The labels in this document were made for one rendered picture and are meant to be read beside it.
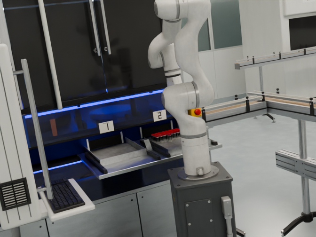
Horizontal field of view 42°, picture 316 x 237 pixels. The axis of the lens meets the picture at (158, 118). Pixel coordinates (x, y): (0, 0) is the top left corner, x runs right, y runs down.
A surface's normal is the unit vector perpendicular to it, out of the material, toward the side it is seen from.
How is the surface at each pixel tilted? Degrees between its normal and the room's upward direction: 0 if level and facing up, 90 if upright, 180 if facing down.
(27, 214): 90
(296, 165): 90
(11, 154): 90
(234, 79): 90
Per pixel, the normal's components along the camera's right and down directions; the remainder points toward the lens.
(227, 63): 0.40, 0.14
